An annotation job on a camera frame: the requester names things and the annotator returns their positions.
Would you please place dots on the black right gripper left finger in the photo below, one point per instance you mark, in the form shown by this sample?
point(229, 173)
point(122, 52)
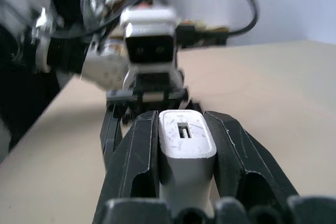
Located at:
point(136, 150)

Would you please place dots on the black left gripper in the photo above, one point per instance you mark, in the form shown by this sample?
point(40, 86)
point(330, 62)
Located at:
point(151, 93)

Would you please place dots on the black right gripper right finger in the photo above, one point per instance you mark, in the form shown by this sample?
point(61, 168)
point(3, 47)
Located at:
point(236, 150)

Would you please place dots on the white charger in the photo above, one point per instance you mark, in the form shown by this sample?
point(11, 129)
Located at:
point(183, 161)

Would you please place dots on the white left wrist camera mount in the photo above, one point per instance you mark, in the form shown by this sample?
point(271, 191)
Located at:
point(149, 45)

